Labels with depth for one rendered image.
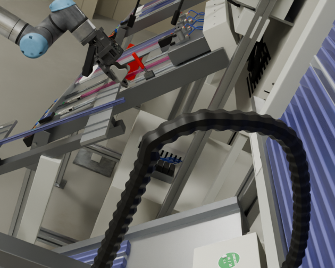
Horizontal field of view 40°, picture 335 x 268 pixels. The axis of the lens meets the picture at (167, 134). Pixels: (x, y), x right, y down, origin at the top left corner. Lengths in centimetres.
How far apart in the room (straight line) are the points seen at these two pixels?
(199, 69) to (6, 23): 60
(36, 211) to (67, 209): 101
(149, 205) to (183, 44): 61
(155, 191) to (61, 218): 80
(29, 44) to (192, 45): 50
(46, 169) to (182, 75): 51
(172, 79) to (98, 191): 134
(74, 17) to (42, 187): 55
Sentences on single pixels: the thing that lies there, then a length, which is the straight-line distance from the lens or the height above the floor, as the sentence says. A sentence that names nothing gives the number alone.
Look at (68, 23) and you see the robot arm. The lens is 155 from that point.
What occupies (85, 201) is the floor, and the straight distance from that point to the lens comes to 258.
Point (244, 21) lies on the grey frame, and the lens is 137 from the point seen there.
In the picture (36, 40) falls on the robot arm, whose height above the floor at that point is 107.
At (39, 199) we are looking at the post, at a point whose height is 67.
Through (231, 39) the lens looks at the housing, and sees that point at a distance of 145.
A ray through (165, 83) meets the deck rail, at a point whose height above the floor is 107.
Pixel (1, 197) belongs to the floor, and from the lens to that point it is 246.
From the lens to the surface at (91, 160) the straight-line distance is 288.
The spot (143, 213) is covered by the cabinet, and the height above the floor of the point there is 55.
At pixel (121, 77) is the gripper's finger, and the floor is 100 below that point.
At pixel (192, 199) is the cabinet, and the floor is 62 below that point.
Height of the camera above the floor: 159
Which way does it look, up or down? 27 degrees down
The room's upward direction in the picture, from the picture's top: 24 degrees clockwise
